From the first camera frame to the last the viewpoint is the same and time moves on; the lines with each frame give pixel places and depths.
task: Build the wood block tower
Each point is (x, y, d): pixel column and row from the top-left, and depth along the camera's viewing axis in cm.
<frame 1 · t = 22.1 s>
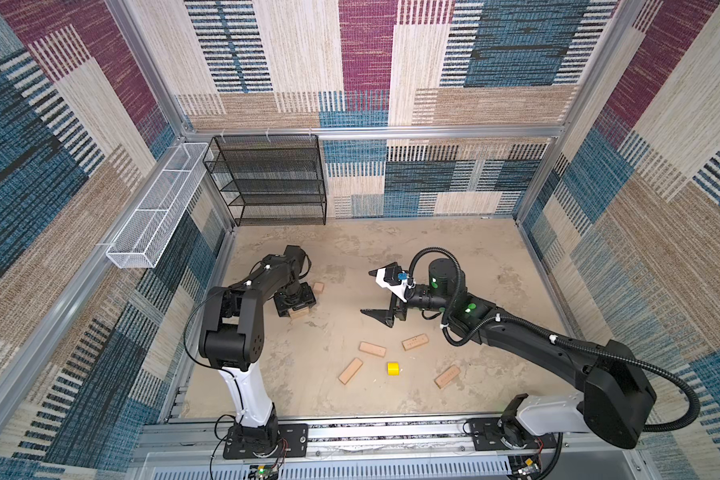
left hand: (303, 303, 95), fingers open
right hand: (369, 292, 73), fingers open
flat wood plank block: (373, 349, 89), on the table
wood block front left: (348, 372, 85), on the table
wood block centre right: (415, 341, 91), on the table
wood block front right: (447, 376, 85), on the table
yellow cylinder block: (393, 369, 85), on the table

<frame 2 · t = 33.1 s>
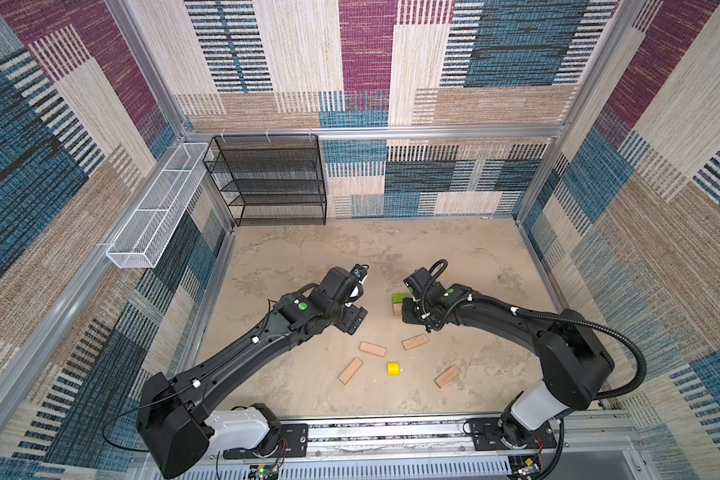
left hand: (348, 300, 78), fingers open
right hand: (408, 318, 88), fingers open
the named things where they were.

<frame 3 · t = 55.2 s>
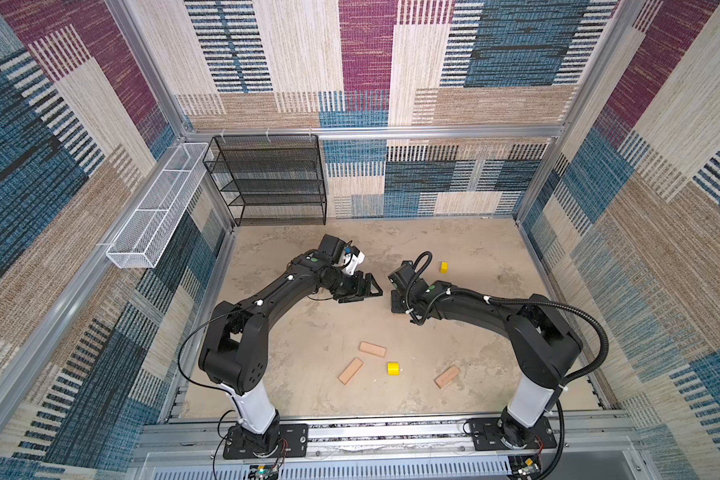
left hand: (373, 291, 85), fingers open
right hand: (400, 303, 93), fingers open
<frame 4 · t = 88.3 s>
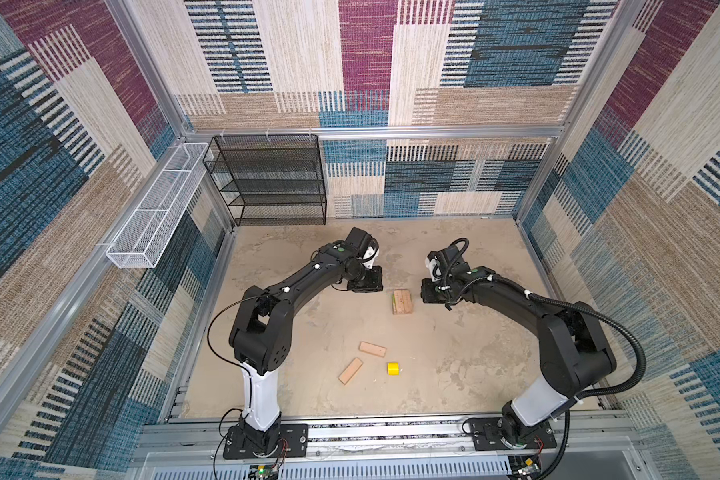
left hand: (383, 283, 89), fingers closed
right hand: (424, 297, 91), fingers closed
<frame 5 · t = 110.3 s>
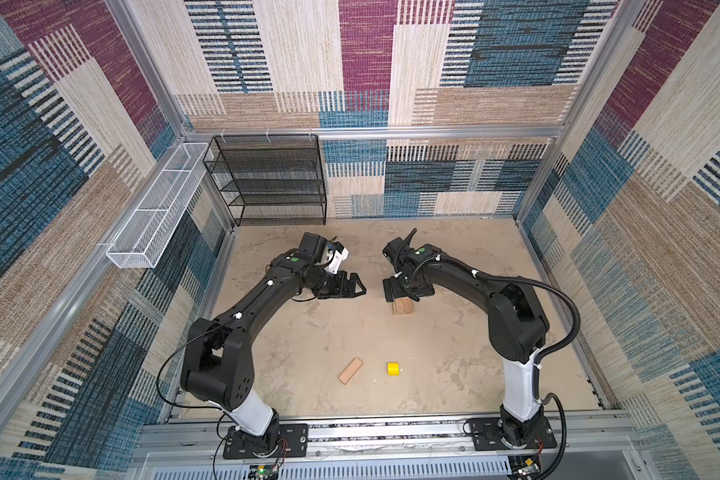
left hand: (354, 287, 84), fingers open
right hand: (406, 296, 92), fingers open
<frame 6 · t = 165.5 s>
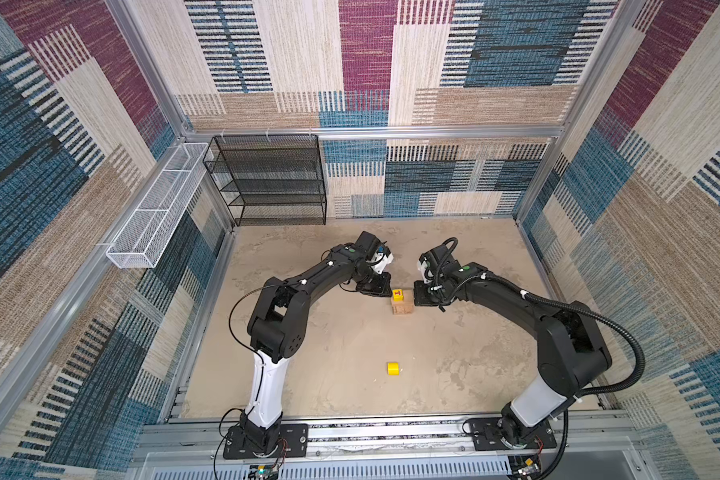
left hand: (392, 290, 91), fingers closed
right hand: (417, 302, 89), fingers closed
